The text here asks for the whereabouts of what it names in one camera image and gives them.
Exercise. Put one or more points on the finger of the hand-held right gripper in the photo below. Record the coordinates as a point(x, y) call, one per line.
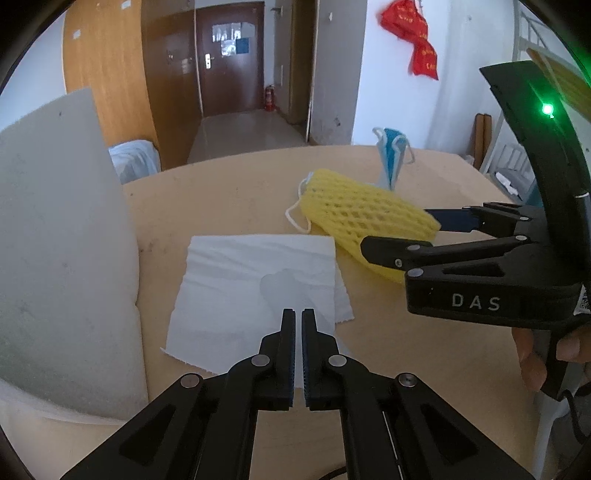
point(383, 251)
point(455, 219)

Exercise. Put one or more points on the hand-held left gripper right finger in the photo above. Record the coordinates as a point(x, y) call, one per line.
point(310, 350)

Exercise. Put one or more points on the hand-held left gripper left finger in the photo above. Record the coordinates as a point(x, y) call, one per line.
point(288, 350)

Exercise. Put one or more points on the yellow foam fruit net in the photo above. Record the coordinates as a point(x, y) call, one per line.
point(351, 212)

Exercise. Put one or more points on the blue face mask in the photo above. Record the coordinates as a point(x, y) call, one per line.
point(390, 152)

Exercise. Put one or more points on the white tissue paper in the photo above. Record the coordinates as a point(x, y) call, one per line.
point(231, 277)

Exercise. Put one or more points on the white foam box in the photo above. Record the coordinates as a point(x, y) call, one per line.
point(60, 254)

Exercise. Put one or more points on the person's right hand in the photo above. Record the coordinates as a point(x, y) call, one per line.
point(526, 355)

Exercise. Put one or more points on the leaning wooden board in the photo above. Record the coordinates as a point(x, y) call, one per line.
point(484, 143)

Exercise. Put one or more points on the red plastic bag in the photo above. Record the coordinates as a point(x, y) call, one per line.
point(401, 18)
point(425, 60)

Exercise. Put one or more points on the metal bunk bed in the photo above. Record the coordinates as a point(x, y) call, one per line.
point(568, 78)

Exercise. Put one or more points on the red fire extinguisher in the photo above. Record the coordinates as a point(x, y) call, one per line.
point(269, 99)

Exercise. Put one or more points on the brown side room door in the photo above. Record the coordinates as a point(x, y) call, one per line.
point(302, 60)

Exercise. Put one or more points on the brown entrance door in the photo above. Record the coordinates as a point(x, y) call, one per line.
point(231, 87)

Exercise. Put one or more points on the white cloth bundle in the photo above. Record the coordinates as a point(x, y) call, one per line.
point(134, 161)

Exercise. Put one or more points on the door notice papers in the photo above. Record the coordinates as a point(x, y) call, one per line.
point(231, 39)

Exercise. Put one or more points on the wooden wardrobe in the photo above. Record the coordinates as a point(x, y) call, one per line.
point(106, 60)

